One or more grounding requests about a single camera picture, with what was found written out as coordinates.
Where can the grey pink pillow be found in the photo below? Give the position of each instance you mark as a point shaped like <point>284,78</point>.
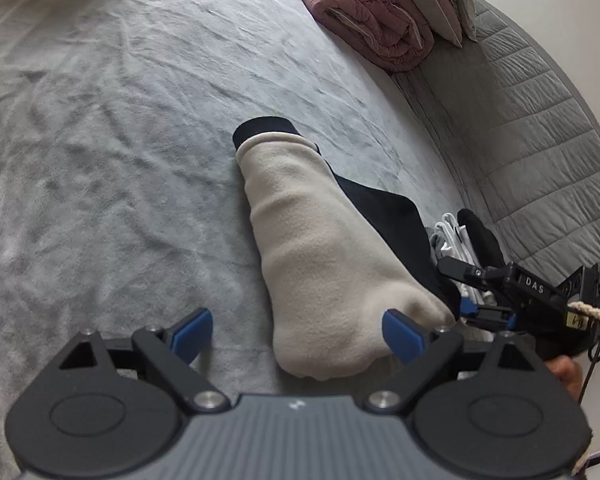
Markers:
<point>432,5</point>

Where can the grey quilted headboard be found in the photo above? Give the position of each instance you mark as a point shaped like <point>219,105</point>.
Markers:
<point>530,160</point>

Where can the black folded garment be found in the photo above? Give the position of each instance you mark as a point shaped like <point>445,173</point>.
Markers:
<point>482,237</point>

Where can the pink folded quilt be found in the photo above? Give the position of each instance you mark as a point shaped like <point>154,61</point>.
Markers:
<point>365,15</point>

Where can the beige and black sweatshirt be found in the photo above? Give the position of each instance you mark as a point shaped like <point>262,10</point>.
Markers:
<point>310,260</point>

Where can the person's right hand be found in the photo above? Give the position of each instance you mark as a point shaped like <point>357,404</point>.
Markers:
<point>567,375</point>

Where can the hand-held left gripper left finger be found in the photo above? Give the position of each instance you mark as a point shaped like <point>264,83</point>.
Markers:
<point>192,332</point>

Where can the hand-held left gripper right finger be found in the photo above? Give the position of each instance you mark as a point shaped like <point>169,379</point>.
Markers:
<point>402,337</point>

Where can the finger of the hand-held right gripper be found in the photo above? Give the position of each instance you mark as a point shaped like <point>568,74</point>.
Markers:
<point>462,271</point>
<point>487,316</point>

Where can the bed with grey sheet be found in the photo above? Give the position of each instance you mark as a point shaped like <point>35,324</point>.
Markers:
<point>105,160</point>

